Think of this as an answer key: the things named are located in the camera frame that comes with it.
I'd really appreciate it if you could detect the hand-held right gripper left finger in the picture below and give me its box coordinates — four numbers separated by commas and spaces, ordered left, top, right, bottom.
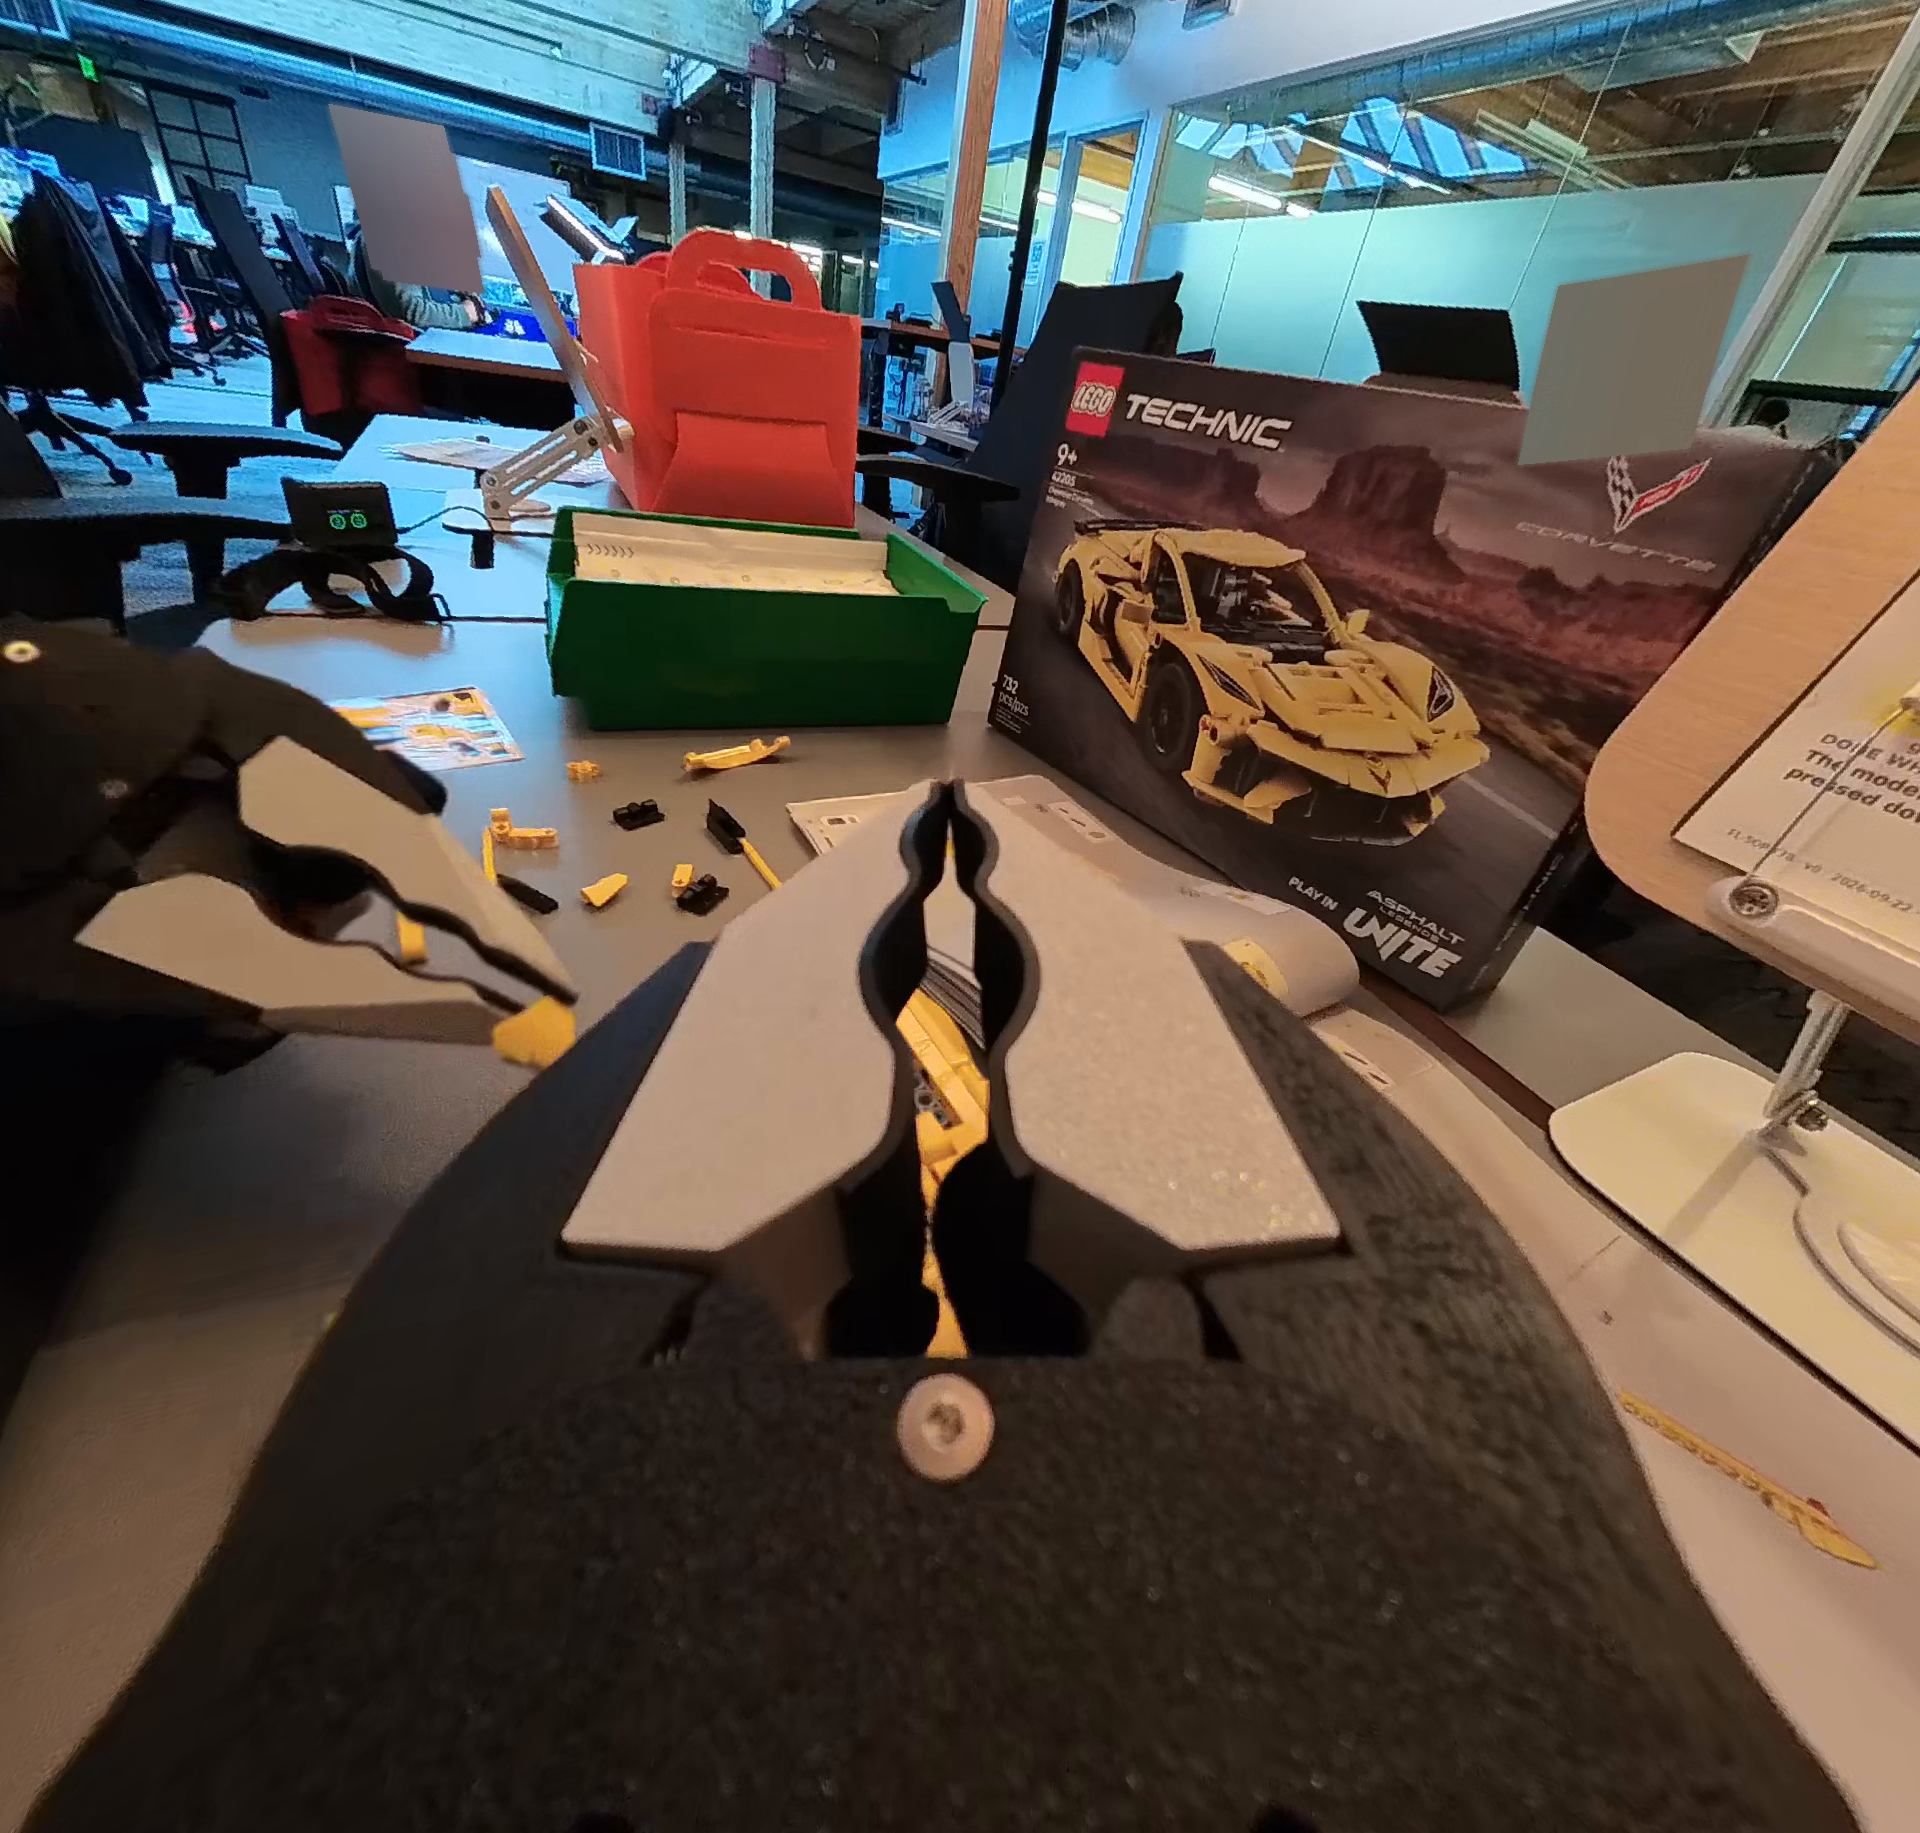
559, 781, 959, 1358

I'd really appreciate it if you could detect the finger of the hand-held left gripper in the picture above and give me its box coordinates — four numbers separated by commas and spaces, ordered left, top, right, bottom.
240, 735, 584, 1010
76, 878, 530, 1050

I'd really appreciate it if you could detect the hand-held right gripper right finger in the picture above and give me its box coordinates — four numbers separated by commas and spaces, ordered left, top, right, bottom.
959, 783, 1343, 1320

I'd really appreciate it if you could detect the yellow sticker sheet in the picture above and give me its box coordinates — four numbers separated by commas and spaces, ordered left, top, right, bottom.
330, 689, 525, 774

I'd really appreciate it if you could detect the partly built yellow toy car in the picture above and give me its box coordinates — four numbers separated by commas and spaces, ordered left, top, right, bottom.
899, 984, 994, 1358

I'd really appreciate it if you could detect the yellow toy beam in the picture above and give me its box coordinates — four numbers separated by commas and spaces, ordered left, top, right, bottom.
392, 910, 579, 1071

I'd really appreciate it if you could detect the grey instruction booklet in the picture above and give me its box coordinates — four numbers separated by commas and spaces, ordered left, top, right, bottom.
787, 774, 1920, 1833

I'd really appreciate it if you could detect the black device with green lights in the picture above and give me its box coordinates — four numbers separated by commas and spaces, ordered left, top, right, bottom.
283, 478, 400, 551

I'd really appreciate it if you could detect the black office chair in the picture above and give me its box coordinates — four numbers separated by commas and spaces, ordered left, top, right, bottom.
856, 271, 1187, 565
0, 407, 349, 635

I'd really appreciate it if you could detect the green plastic bin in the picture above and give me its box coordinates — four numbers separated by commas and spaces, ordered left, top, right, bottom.
543, 507, 992, 735

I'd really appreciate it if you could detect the printed white paper bag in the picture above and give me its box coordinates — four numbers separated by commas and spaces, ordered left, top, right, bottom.
571, 510, 903, 600

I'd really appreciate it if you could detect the red office chair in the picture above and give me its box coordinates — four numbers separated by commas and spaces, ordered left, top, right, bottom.
275, 292, 424, 434

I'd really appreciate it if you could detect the white stand with wooden board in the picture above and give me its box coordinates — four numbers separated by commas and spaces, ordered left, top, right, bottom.
1549, 392, 1920, 1451

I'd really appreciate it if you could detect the toy car set box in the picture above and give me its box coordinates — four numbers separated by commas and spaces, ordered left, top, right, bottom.
988, 347, 1846, 1016

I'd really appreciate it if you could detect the orange plastic tote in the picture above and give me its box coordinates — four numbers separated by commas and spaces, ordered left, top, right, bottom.
572, 227, 863, 534

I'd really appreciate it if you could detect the printed instruction sheet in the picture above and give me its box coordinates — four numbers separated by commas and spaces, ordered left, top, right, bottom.
1672, 573, 1920, 891

